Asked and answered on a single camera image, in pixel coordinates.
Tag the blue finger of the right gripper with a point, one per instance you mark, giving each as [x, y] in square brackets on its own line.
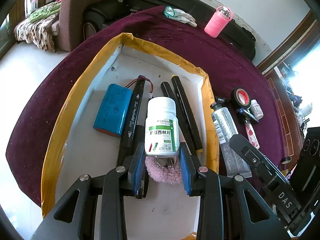
[253, 157]

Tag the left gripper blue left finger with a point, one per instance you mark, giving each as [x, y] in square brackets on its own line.
[136, 172]

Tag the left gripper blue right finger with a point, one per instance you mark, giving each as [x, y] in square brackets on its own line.
[193, 174]

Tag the rose pattern cream tube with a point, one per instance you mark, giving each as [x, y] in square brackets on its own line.
[251, 135]

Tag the pink fluffy compact mirror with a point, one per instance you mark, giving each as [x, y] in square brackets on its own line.
[170, 175]

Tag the black marker purple cap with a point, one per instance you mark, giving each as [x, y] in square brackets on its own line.
[126, 141]

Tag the large black marker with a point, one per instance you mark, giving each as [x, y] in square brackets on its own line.
[167, 91]

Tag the silver white cream tube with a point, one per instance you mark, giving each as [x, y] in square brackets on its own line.
[225, 129]

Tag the white bottle green label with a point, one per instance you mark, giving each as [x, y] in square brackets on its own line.
[162, 138]

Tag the blue battery pack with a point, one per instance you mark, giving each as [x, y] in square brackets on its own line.
[113, 108]

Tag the slim black pen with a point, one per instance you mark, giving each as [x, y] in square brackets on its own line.
[144, 176]

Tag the black marker blue caps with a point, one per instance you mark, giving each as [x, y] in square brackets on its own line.
[246, 115]

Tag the small black tape roll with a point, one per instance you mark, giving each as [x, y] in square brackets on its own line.
[286, 160]

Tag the white bottle red label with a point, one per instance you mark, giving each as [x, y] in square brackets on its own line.
[256, 110]

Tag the white tray with yellow tape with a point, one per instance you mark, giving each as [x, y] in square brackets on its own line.
[134, 151]

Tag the black tape roll red core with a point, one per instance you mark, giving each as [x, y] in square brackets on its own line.
[240, 98]

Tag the maroon bed blanket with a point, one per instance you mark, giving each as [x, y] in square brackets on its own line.
[226, 66]

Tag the pink water bottle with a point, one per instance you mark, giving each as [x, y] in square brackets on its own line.
[219, 20]

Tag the white green glove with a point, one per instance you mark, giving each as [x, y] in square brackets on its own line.
[180, 16]

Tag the black headboard cushion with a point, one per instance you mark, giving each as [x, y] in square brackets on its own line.
[102, 14]

